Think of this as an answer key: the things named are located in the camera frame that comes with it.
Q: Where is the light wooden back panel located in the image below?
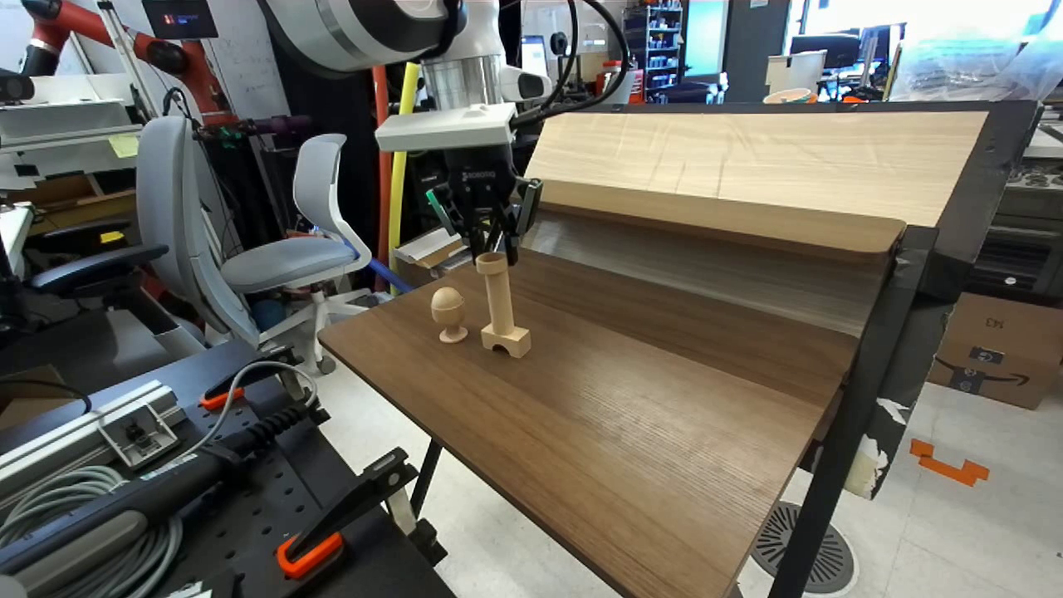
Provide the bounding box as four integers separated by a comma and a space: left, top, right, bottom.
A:
521, 106, 990, 229

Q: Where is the brown cardboard box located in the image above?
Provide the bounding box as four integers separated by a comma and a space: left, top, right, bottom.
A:
928, 288, 1063, 411

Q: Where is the grey office chair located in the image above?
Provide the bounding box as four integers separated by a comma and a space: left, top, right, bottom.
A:
29, 112, 261, 354

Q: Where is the white swivel chair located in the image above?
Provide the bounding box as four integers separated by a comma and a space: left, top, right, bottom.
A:
219, 130, 377, 378

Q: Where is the small orange tool handle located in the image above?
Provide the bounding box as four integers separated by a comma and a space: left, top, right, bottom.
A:
195, 386, 248, 416

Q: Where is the black clamp orange handle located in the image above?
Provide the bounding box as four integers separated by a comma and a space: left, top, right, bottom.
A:
271, 446, 422, 584

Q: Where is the round floor drain grate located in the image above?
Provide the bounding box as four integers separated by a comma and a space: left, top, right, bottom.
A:
746, 500, 859, 598

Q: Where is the grey cable bundle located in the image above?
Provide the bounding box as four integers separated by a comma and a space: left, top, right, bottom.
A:
0, 461, 186, 598

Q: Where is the wooden egg figure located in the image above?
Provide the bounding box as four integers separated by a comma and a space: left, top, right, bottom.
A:
430, 284, 472, 345

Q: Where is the orange foam tube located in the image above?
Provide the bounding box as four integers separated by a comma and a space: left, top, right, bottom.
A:
370, 64, 397, 269

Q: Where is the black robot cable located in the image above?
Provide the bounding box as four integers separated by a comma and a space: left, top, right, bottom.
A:
509, 0, 638, 127

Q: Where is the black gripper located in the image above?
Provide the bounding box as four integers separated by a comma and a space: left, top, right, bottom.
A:
425, 147, 546, 269

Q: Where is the wooden cylinder on base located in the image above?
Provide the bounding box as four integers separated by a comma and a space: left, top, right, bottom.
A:
477, 262, 535, 361

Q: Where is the background computer monitor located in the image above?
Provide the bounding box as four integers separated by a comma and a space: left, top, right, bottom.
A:
521, 30, 554, 95

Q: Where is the stack of flat boxes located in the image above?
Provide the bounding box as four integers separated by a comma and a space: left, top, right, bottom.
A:
392, 223, 483, 288

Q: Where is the wooden desk with shelf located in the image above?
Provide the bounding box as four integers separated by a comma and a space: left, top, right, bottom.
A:
409, 97, 1044, 598

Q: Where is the aluminium extrusion rail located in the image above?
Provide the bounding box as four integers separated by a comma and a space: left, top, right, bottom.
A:
0, 378, 189, 494

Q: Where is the white equipment cabinet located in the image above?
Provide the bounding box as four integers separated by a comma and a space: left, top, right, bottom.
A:
0, 75, 144, 193

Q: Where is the thin white cable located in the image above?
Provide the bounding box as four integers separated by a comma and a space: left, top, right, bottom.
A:
164, 358, 320, 470

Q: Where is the white tape patch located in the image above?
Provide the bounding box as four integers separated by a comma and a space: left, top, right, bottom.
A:
843, 436, 894, 500

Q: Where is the blue stick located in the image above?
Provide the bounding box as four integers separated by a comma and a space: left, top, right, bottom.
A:
367, 260, 416, 298

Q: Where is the black perforated workbench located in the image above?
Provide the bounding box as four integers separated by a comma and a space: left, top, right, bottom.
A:
0, 337, 460, 598

